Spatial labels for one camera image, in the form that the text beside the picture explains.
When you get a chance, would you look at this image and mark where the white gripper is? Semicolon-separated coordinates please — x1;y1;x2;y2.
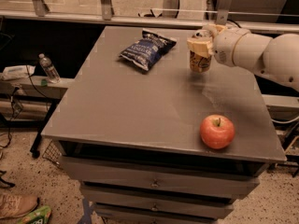
187;24;250;67

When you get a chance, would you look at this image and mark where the orange soda can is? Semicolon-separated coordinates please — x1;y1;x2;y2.
190;29;212;73

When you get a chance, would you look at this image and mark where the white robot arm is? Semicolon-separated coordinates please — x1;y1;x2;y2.
187;24;299;91

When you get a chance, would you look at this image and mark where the blue chip bag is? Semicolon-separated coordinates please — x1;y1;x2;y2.
120;29;177;71

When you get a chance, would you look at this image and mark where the red apple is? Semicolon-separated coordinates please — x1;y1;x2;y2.
199;115;235;149

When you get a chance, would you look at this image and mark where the grey drawer cabinet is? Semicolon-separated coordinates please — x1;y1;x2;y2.
43;26;285;224

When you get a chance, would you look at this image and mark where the clear plastic water bottle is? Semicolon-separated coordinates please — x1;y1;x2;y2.
38;53;60;83

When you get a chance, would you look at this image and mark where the low side bench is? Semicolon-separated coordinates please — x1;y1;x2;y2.
0;76;74;159

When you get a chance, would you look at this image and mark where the white tissue pack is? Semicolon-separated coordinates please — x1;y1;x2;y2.
1;65;36;80

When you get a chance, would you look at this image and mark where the green snack package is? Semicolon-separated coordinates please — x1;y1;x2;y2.
16;205;51;224

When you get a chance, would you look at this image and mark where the tan sneaker shoe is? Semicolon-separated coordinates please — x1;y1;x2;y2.
0;194;39;219

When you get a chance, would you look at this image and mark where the wire mesh basket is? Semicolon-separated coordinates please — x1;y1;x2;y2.
42;141;61;166

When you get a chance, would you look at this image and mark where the black cable on bench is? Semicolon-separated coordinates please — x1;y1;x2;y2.
0;64;50;149

